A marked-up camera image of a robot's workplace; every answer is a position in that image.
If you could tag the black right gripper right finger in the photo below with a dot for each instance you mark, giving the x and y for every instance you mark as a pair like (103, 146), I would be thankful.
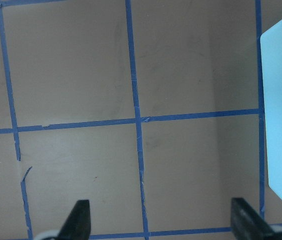
(246, 223)

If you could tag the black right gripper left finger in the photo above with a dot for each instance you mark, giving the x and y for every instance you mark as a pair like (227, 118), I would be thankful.
(78, 224)

